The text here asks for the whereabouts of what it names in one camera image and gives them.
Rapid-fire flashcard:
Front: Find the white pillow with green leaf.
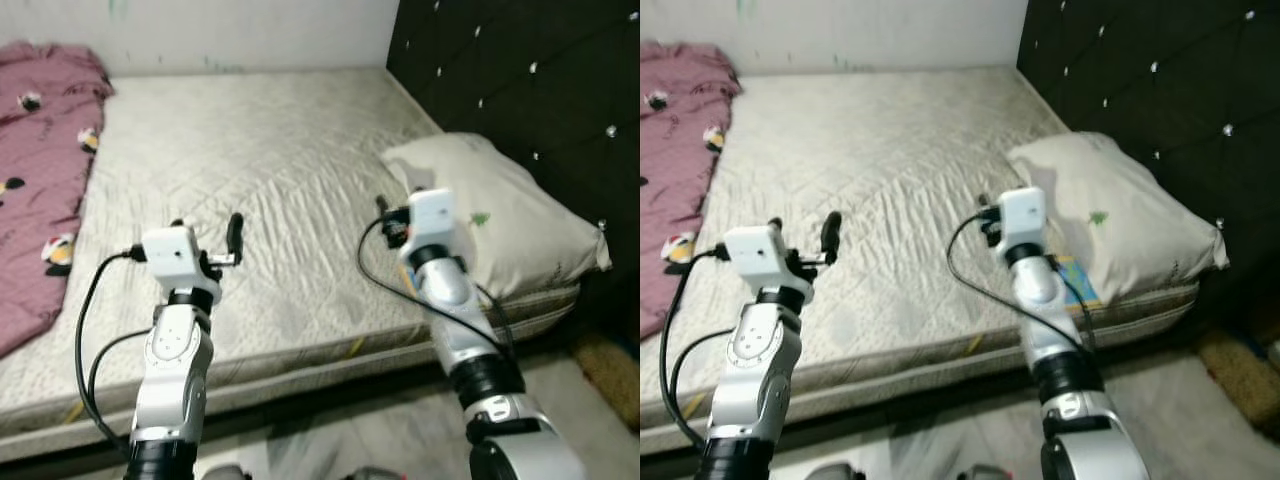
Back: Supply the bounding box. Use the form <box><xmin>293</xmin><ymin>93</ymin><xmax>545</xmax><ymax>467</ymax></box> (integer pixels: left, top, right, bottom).
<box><xmin>380</xmin><ymin>132</ymin><xmax>613</xmax><ymax>301</ymax></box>
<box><xmin>1005</xmin><ymin>132</ymin><xmax>1231</xmax><ymax>304</ymax></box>

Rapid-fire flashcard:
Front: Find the white quilted mattress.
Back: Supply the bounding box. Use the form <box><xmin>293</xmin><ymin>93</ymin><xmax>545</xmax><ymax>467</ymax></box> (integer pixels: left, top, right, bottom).
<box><xmin>0</xmin><ymin>68</ymin><xmax>583</xmax><ymax>466</ymax></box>
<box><xmin>640</xmin><ymin>66</ymin><xmax>1201</xmax><ymax>456</ymax></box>

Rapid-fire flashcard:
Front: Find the pink printed blanket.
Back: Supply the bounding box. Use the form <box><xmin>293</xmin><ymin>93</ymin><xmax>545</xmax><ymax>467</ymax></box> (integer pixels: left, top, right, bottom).
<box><xmin>0</xmin><ymin>42</ymin><xmax>114</xmax><ymax>359</ymax></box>
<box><xmin>640</xmin><ymin>40</ymin><xmax>743</xmax><ymax>341</ymax></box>

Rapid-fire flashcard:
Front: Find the black tufted headboard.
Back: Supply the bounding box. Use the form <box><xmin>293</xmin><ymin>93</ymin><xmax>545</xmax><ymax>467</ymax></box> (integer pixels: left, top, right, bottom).
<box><xmin>1015</xmin><ymin>0</ymin><xmax>1280</xmax><ymax>331</ymax></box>
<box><xmin>386</xmin><ymin>0</ymin><xmax>641</xmax><ymax>346</ymax></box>

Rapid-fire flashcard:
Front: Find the brown coir doormat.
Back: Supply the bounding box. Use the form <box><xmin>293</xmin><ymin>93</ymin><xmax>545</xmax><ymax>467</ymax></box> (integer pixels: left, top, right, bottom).
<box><xmin>1195</xmin><ymin>325</ymin><xmax>1280</xmax><ymax>431</ymax></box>
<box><xmin>570</xmin><ymin>330</ymin><xmax>641</xmax><ymax>431</ymax></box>

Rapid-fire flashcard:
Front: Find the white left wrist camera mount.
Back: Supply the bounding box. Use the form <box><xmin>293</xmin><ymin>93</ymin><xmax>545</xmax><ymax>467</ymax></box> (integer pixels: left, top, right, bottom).
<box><xmin>724</xmin><ymin>225</ymin><xmax>796</xmax><ymax>293</ymax></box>
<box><xmin>141</xmin><ymin>226</ymin><xmax>206</xmax><ymax>293</ymax></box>

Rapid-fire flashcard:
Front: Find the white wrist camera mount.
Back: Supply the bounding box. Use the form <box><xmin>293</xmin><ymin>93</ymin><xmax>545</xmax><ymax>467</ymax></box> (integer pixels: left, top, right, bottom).
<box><xmin>405</xmin><ymin>188</ymin><xmax>458</xmax><ymax>251</ymax></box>
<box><xmin>997</xmin><ymin>186</ymin><xmax>1048</xmax><ymax>249</ymax></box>
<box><xmin>724</xmin><ymin>225</ymin><xmax>796</xmax><ymax>293</ymax></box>
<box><xmin>141</xmin><ymin>226</ymin><xmax>206</xmax><ymax>293</ymax></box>

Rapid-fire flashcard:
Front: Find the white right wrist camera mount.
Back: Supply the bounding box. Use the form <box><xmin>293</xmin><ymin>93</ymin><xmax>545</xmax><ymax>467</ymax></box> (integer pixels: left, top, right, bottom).
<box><xmin>997</xmin><ymin>186</ymin><xmax>1048</xmax><ymax>249</ymax></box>
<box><xmin>405</xmin><ymin>188</ymin><xmax>458</xmax><ymax>251</ymax></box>

